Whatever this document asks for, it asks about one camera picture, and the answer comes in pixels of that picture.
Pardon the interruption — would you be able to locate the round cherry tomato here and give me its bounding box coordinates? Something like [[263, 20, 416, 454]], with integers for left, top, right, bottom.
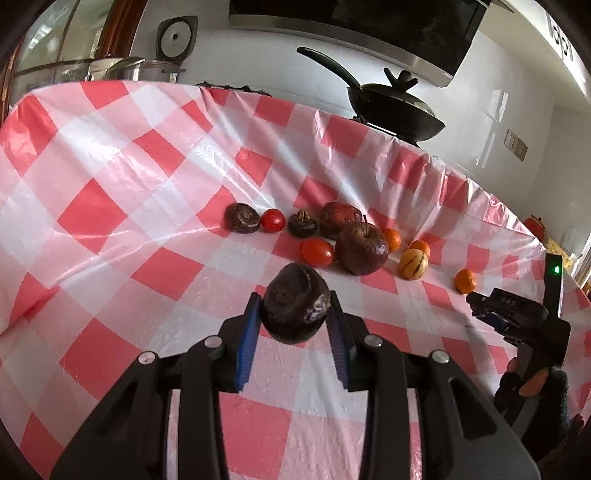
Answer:
[[261, 209, 286, 233]]

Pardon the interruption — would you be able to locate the yellow striped melon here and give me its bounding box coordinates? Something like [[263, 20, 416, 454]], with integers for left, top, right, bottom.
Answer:
[[399, 248, 430, 280]]

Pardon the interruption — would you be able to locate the large dark water chestnut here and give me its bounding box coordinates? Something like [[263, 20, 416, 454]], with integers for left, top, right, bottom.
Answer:
[[260, 262, 331, 344]]

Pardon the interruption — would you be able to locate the range hood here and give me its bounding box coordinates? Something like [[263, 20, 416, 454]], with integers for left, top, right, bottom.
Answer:
[[228, 0, 491, 88]]

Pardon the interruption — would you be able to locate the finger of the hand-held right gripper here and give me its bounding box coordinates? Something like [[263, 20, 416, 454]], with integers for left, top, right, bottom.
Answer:
[[466, 287, 550, 326], [475, 313, 520, 340]]

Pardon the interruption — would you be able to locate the black wok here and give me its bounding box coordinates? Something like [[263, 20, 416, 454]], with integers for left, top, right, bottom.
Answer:
[[296, 46, 447, 147]]

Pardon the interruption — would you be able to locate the steel pot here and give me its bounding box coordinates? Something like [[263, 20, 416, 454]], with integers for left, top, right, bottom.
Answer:
[[87, 54, 146, 83]]

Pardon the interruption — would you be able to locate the wrinkled dark red fruit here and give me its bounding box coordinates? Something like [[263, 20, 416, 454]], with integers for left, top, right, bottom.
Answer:
[[320, 201, 363, 240]]

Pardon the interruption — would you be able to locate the red white checkered tablecloth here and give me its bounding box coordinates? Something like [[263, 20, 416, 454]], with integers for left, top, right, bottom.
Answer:
[[0, 79, 591, 480]]

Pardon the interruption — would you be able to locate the sprouted dark water chestnut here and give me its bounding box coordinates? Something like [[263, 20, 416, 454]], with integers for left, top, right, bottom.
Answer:
[[288, 209, 319, 239]]

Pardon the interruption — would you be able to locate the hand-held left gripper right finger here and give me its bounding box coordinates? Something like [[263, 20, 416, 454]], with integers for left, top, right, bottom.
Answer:
[[326, 292, 541, 480]]

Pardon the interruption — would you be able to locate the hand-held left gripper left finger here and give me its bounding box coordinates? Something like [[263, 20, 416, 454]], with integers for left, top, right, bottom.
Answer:
[[51, 293, 262, 480]]

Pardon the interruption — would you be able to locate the brown wooden frame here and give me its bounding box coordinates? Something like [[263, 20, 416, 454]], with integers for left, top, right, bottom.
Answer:
[[90, 0, 141, 62]]

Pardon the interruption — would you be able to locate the black stove grate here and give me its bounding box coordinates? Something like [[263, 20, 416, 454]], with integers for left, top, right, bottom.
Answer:
[[196, 81, 272, 97]]

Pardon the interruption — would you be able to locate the flat dark water chestnut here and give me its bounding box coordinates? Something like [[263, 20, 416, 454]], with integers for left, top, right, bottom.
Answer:
[[225, 202, 262, 234]]

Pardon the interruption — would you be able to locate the wall socket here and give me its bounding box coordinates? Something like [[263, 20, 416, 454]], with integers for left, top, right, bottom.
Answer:
[[504, 128, 529, 162]]

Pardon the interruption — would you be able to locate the red pot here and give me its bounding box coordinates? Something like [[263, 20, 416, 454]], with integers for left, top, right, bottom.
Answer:
[[523, 215, 546, 241]]

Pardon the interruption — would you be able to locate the grey round appliance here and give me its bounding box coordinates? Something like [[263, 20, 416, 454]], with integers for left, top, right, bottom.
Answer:
[[154, 15, 199, 64]]

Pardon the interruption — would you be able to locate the oblong cherry tomato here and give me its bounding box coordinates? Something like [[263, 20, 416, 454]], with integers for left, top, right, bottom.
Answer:
[[298, 238, 335, 268]]

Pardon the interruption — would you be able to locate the black wok lid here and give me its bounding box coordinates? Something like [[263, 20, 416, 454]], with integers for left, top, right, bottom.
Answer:
[[359, 68, 438, 123]]

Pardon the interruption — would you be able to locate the dark red apple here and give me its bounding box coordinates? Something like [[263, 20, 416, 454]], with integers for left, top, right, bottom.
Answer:
[[335, 216, 389, 276]]

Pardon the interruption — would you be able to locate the person's right hand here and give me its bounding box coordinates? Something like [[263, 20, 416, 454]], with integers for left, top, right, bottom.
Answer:
[[494, 359, 585, 465]]

